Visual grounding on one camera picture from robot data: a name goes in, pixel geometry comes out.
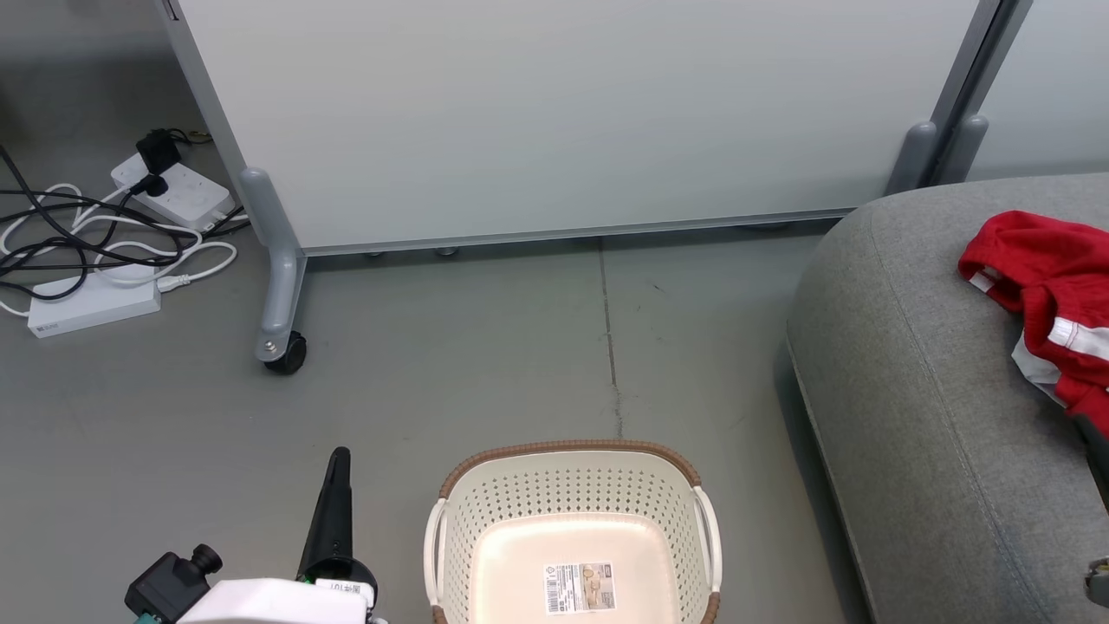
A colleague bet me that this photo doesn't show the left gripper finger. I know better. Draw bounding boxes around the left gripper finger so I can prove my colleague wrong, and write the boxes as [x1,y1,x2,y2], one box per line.
[296,446,379,601]

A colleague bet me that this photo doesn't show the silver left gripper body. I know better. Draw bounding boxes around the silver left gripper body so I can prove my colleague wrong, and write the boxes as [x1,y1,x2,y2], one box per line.
[177,578,387,624]

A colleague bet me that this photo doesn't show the red garment with white stripes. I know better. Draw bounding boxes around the red garment with white stripes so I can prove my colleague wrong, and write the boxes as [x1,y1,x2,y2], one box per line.
[957,211,1109,439]

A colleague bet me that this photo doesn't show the cream perforated laundry basket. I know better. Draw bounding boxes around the cream perforated laundry basket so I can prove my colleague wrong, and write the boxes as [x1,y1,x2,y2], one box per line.
[423,439,723,624]

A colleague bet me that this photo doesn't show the black caster wheel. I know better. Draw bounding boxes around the black caster wheel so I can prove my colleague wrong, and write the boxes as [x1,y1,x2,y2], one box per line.
[263,331,308,376]

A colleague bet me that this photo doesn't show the paper label with barcode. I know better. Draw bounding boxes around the paper label with barcode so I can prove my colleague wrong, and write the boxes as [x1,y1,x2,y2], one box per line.
[543,561,618,617]

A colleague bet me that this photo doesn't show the grey partition leg with caster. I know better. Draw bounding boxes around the grey partition leg with caster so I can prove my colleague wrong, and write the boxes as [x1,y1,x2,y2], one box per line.
[237,166,307,363]

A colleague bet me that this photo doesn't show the flat white box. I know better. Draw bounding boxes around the flat white box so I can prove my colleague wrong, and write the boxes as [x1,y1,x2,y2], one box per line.
[25,263,163,340]

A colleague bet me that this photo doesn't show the white power strip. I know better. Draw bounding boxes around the white power strip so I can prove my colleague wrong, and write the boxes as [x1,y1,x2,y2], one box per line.
[110,153,237,233]

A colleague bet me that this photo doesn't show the black power adapter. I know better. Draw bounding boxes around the black power adapter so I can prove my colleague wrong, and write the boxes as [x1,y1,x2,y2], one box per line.
[135,127,182,175]

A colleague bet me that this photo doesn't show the large white partition panel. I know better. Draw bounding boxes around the large white partition panel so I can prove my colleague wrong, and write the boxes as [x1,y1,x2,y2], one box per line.
[156,0,1007,257]

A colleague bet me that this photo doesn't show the grey fabric sofa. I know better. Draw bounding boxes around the grey fabric sofa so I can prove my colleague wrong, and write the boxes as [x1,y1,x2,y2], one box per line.
[786,172,1109,624]

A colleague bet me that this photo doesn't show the narrow white partition panel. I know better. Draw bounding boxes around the narrow white partition panel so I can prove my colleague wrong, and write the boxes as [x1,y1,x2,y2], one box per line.
[931,0,1109,184]

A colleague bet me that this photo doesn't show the white power cable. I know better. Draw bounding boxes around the white power cable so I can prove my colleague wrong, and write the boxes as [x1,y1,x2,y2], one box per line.
[0,181,238,318]

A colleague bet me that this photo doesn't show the black floor cables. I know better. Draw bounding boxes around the black floor cables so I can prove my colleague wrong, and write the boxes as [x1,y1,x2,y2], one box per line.
[0,142,253,302]

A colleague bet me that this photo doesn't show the grey partition foot post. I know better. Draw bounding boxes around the grey partition foot post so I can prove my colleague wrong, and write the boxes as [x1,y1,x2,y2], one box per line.
[940,114,989,184]
[885,120,940,197]

